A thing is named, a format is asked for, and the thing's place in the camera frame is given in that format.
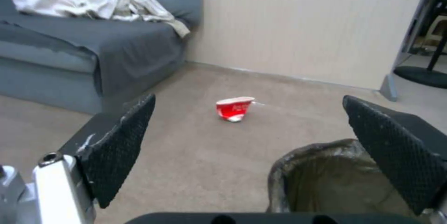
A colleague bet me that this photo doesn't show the crushed red cup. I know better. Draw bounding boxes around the crushed red cup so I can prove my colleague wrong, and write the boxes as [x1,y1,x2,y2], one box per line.
[216,96,255,123]

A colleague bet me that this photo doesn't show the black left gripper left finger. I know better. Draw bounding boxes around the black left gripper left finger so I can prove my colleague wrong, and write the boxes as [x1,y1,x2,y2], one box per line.
[0,94,156,224]

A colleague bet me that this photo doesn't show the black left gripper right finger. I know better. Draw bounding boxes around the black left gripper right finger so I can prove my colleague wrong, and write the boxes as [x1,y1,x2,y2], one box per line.
[342,95,447,224]

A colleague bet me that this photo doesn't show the trash can with dark liner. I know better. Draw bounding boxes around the trash can with dark liner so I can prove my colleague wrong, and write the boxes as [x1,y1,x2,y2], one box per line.
[266,139,418,214]

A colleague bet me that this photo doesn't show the grey sofa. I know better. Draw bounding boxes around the grey sofa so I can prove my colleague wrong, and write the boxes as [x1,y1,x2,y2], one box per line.
[0,0,203,115]

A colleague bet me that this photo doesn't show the grey metal partition foot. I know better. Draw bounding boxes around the grey metal partition foot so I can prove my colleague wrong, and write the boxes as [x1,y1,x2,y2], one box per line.
[379,74,399,102]

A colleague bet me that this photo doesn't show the grey sofa cover cloth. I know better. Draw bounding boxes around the grey sofa cover cloth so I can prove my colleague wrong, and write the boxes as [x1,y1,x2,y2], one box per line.
[0,0,192,96]

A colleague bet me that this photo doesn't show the black round-base stand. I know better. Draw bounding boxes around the black round-base stand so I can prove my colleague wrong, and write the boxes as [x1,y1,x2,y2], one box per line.
[393,0,447,89]

